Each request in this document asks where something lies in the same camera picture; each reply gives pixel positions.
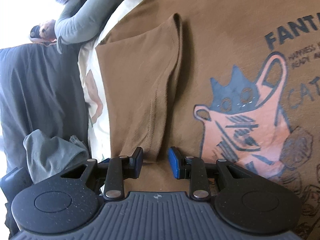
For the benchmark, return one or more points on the cream bear print blanket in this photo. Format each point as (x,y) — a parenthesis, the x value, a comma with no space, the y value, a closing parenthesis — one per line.
(86,60)

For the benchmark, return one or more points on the grey neck pillow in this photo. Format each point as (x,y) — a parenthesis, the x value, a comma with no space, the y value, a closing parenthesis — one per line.
(82,25)

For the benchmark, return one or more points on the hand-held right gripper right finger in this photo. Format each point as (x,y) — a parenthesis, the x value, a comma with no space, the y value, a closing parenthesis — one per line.
(175,163)

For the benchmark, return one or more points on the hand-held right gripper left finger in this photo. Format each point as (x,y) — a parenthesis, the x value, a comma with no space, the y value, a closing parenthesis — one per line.
(137,161)

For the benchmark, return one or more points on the teddy bear plush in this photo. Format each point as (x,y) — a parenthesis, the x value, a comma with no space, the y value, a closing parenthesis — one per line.
(43,31)

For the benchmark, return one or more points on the grey-blue garment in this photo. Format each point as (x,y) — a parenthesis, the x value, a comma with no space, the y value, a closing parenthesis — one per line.
(50,155)

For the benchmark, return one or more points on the brown printed t-shirt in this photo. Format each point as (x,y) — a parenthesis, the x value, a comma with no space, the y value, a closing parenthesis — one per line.
(225,42)

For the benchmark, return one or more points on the dark grey pillow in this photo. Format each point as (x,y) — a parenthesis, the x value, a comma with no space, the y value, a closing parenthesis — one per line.
(37,87)

